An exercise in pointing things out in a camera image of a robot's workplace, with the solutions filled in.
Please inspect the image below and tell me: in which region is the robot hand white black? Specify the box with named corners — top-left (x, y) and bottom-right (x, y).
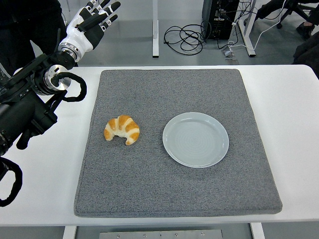
top-left (63, 0), bottom-right (121, 52)

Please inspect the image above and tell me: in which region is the croissant bread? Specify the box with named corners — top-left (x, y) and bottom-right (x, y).
top-left (104, 115), bottom-right (140, 146)

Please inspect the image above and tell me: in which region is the pale grey round plate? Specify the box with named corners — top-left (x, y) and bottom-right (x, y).
top-left (162, 112), bottom-right (230, 168)

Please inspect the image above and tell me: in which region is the grey metal plate with screws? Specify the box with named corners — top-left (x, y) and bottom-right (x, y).
top-left (99, 229), bottom-right (224, 239)

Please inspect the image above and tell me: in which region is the standing person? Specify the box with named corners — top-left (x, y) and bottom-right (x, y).
top-left (0, 0), bottom-right (79, 75)

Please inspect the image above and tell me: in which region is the black computer tower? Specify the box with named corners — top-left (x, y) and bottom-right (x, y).
top-left (201, 0), bottom-right (240, 40)

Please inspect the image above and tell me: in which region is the grey floor socket box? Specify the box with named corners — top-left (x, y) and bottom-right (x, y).
top-left (221, 48), bottom-right (238, 60)

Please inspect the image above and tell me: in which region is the grey fabric mat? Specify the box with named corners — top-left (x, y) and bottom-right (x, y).
top-left (73, 69), bottom-right (283, 218)

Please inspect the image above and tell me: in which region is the white desk leg with foot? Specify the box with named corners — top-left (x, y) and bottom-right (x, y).
top-left (238, 0), bottom-right (257, 57)

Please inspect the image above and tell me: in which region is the black office chair base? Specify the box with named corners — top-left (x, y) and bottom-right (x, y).
top-left (256, 0), bottom-right (310, 29)

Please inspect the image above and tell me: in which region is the white table leg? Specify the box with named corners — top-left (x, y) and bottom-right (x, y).
top-left (62, 225), bottom-right (77, 239)
top-left (250, 222), bottom-right (265, 239)

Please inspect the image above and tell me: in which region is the seated person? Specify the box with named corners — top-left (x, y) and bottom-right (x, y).
top-left (295, 0), bottom-right (319, 39)

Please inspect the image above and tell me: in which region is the white desk leg single post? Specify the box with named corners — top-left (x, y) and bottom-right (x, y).
top-left (152, 0), bottom-right (160, 59)

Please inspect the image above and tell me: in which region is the black coiled floor cable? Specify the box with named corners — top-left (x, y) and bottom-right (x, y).
top-left (163, 24), bottom-right (207, 55)

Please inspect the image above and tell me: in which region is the white floor cable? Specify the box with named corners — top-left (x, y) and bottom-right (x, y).
top-left (227, 17), bottom-right (286, 50)

